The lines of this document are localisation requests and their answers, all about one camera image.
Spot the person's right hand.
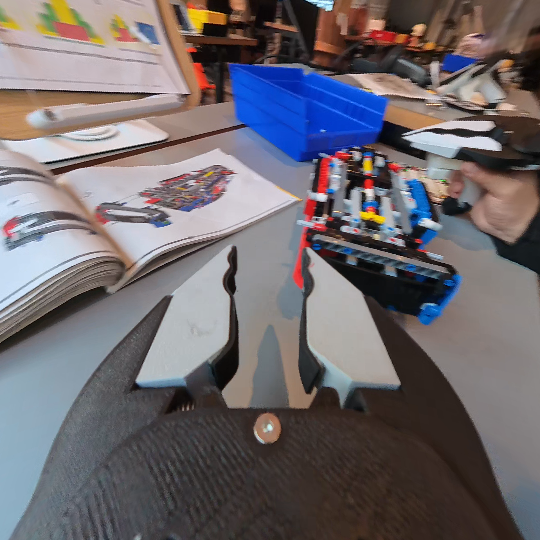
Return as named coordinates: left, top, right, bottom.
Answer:
left=447, top=161, right=540, bottom=245

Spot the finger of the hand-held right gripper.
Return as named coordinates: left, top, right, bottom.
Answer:
left=422, top=118, right=504, bottom=141
left=404, top=134, right=509, bottom=161

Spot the holographic sticker sheet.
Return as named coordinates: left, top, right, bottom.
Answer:
left=397, top=165, right=452, bottom=205

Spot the red black toy race car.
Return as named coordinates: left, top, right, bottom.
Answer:
left=294, top=148, right=463, bottom=326

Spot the yellow storage bin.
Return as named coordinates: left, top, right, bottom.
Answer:
left=188, top=7, right=228, bottom=34

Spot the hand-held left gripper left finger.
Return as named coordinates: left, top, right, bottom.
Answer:
left=135, top=245, right=239, bottom=397

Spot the open instruction booklet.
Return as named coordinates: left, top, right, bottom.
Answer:
left=0, top=139, right=301, bottom=342

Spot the grey desk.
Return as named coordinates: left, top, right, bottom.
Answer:
left=0, top=64, right=540, bottom=540

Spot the printed paper sheet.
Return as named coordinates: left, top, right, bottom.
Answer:
left=0, top=0, right=191, bottom=95

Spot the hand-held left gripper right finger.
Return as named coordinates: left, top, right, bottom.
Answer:
left=298, top=247, right=401, bottom=407

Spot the small blue bin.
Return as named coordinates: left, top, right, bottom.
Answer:
left=442, top=53, right=479, bottom=74

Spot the wooden workbench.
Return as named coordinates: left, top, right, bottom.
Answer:
left=334, top=68, right=540, bottom=136

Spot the white pistol-grip tool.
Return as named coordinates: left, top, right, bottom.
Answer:
left=432, top=58, right=509, bottom=112

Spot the blue storage bin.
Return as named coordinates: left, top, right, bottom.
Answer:
left=228, top=64, right=390, bottom=163

